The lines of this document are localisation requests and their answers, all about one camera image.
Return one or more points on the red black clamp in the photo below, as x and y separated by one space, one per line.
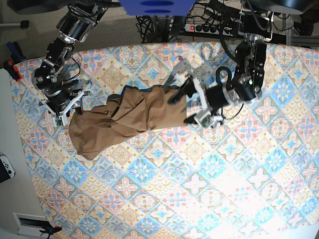
12 70

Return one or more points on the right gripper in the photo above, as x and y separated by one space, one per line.
60 96

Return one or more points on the white box device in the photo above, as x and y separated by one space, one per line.
29 226

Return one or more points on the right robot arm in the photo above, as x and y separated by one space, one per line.
82 16

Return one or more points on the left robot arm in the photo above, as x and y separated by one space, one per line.
250 55

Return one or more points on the patterned tablecloth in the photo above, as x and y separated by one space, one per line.
255 175

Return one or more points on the brown t-shirt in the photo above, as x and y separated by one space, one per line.
125 116

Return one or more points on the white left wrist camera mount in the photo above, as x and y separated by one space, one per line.
206 117

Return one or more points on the orange black clamp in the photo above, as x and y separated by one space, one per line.
47 228

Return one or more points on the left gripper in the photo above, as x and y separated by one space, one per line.
216 97

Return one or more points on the white power strip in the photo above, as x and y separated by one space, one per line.
208 29

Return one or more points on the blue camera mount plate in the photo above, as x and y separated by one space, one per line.
157 7

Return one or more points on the handheld game console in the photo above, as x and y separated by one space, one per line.
6 169

